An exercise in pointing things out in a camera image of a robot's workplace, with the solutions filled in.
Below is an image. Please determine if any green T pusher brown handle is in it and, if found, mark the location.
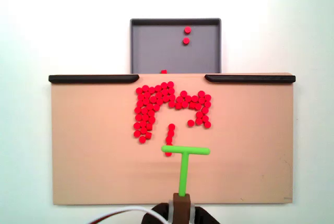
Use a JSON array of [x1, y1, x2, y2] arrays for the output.
[[161, 145, 211, 224]]

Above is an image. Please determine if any beige wooden board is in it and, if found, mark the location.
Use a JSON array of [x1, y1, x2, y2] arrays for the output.
[[49, 72, 296, 206]]

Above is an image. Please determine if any grey plastic tray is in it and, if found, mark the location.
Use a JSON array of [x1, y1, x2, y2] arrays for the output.
[[129, 18, 222, 74]]

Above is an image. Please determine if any red white black servo cable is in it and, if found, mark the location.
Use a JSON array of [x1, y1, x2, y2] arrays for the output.
[[88, 206, 169, 224]]

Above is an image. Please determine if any black edge rail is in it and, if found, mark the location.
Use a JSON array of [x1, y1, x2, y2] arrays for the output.
[[204, 74, 296, 84], [48, 75, 140, 84]]

